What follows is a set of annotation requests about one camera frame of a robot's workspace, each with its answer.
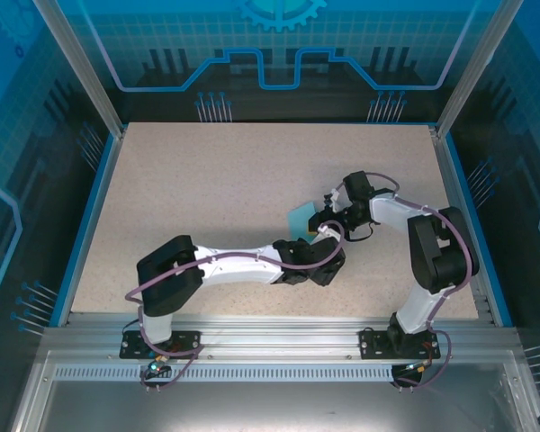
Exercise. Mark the turquoise cloth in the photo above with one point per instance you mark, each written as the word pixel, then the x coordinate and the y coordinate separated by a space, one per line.
pixel 299 218

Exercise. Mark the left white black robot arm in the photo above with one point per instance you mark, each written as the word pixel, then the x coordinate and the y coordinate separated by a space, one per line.
pixel 238 265

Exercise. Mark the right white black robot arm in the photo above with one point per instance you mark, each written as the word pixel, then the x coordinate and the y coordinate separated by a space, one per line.
pixel 391 209

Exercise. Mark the shiny metal sheet panel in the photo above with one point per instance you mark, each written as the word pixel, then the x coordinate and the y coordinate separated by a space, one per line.
pixel 279 405

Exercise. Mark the small connector with green light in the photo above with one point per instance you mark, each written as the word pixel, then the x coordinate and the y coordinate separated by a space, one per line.
pixel 416 366
pixel 155 369

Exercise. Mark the blue table edge trim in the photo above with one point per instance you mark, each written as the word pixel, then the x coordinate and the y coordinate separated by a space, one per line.
pixel 85 225

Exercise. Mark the aluminium frame cross beam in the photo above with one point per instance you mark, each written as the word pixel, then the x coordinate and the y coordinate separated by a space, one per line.
pixel 279 337

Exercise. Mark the aluminium table side rail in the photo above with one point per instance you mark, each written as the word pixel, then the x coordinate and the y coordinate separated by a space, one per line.
pixel 462 225
pixel 92 225

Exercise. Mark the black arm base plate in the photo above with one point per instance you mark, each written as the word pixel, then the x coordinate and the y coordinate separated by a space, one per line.
pixel 371 344
pixel 130 346

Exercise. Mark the aluminium frame post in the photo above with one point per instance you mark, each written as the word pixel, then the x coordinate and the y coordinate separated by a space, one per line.
pixel 85 67
pixel 472 67

